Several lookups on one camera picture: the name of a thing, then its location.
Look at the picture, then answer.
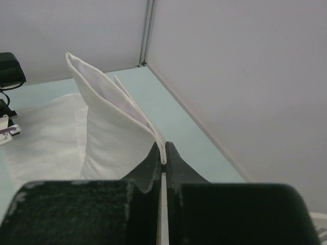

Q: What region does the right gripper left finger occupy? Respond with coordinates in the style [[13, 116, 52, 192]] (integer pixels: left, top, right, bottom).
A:
[[1, 144, 161, 244]]

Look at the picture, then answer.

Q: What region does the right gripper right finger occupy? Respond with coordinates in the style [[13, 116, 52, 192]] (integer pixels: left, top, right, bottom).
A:
[[165, 142, 320, 244]]

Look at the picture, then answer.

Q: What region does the white long sleeve shirt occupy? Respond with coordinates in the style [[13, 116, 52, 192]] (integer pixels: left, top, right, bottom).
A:
[[1, 53, 167, 188]]

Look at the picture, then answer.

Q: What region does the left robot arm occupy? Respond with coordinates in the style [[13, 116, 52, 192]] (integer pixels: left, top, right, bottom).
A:
[[1, 52, 26, 117]]

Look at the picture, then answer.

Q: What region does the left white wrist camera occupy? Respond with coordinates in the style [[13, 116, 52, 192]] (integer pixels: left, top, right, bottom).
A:
[[0, 115, 21, 145]]

